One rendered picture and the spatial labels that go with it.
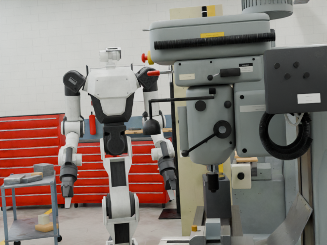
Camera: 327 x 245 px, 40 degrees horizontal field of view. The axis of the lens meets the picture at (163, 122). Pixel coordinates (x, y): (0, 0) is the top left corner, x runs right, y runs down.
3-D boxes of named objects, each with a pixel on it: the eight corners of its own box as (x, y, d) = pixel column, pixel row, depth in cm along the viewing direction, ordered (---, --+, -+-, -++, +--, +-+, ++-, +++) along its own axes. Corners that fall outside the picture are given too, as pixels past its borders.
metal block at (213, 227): (206, 239, 161) (205, 222, 160) (207, 234, 167) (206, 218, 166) (220, 239, 160) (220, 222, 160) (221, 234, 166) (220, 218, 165)
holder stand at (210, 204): (207, 219, 218) (205, 179, 217) (204, 208, 240) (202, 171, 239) (231, 218, 218) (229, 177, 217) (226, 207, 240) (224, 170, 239)
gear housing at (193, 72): (174, 86, 173) (172, 61, 172) (180, 87, 197) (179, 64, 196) (263, 81, 168) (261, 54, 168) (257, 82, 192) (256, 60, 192)
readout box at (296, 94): (268, 114, 143) (265, 49, 142) (265, 113, 152) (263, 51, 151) (333, 111, 141) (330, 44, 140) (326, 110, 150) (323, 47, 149)
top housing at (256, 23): (148, 62, 173) (146, 20, 172) (158, 66, 199) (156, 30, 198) (272, 53, 166) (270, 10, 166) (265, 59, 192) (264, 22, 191)
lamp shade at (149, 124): (139, 134, 179) (138, 119, 179) (155, 133, 182) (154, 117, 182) (148, 135, 173) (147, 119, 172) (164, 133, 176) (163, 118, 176)
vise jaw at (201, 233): (189, 246, 158) (188, 236, 158) (191, 236, 171) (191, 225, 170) (206, 246, 158) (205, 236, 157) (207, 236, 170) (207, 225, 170)
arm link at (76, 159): (60, 177, 233) (62, 160, 240) (81, 177, 234) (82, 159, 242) (58, 164, 225) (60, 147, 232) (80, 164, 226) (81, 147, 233)
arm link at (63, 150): (58, 168, 234) (61, 152, 245) (75, 168, 235) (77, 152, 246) (57, 158, 230) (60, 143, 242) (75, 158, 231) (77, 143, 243)
